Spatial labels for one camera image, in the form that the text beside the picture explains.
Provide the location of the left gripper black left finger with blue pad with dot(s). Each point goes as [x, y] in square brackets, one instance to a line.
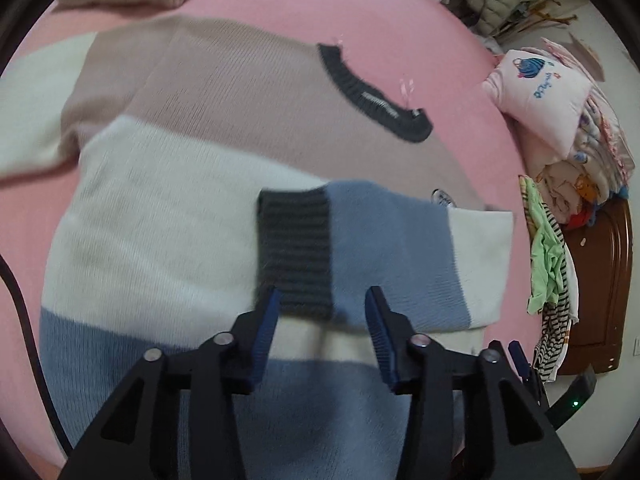
[135, 434]

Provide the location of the pink cartoon pillow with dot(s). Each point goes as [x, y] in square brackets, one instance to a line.
[541, 94]

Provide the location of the black white striped garment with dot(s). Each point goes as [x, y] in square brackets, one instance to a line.
[557, 323]

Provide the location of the pink bed blanket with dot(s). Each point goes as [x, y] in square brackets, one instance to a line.
[421, 58]

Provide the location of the wooden headboard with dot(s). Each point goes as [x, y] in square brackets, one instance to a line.
[602, 255]

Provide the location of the wooden coat rack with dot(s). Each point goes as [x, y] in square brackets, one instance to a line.
[534, 14]

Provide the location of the striped knit children's sweater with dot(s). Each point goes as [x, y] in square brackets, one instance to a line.
[214, 158]

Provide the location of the stack of folded quilts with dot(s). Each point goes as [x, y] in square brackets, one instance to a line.
[599, 165]

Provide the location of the green small garment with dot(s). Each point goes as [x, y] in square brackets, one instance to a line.
[547, 250]

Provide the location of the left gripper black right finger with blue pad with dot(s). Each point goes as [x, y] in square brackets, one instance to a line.
[470, 417]

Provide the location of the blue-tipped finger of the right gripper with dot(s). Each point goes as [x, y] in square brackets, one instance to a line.
[524, 370]

